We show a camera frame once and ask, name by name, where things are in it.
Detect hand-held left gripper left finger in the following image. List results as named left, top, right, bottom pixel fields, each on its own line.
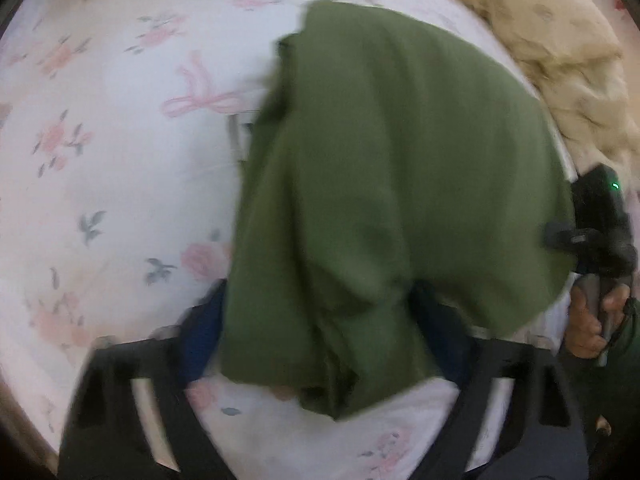
left=57, top=280, right=237, bottom=480

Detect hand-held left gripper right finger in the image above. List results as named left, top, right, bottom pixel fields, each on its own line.
left=410, top=280, right=591, bottom=480

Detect olive green pants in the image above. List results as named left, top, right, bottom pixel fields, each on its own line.
left=219, top=0, right=576, bottom=421

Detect person's right hand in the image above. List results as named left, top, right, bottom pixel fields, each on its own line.
left=565, top=284, right=632, bottom=360

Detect cream patterned duvet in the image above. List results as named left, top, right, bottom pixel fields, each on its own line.
left=407, top=0, right=640, bottom=196

